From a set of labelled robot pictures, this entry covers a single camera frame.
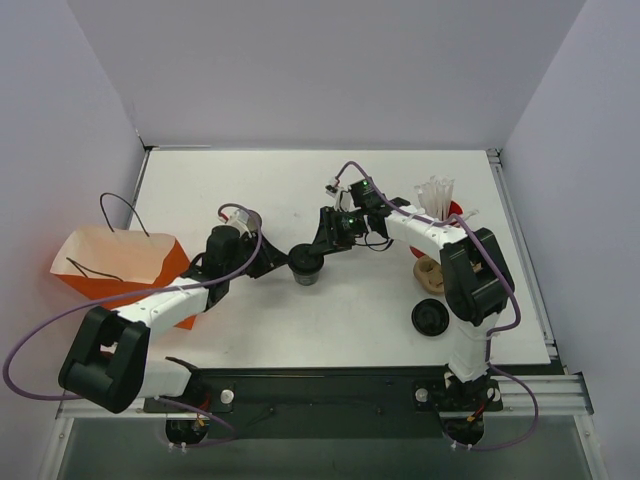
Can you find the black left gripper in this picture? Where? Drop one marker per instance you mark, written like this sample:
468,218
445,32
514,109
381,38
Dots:
263,255

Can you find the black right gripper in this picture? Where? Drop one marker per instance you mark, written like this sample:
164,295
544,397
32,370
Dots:
325,230

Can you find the black cup lid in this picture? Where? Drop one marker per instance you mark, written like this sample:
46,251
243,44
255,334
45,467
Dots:
430,317
302,261

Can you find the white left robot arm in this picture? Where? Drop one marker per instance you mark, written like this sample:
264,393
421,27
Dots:
108,361

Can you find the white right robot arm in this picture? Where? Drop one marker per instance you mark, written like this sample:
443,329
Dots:
476,281

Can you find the brown cardboard cup carrier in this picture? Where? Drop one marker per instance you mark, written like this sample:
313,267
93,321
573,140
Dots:
429,275

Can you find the black cup lid on table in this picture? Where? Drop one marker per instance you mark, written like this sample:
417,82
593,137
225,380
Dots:
430,317

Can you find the red straw holder cup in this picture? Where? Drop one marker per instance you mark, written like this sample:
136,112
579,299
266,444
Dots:
454,209

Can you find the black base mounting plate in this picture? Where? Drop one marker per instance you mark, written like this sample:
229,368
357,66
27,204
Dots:
259,422

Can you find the orange paper bag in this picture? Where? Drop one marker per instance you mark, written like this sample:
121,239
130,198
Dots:
98,262

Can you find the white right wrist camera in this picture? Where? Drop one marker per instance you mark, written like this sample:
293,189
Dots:
341,196

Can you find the aluminium frame rail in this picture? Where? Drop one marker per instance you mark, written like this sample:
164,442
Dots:
564,395

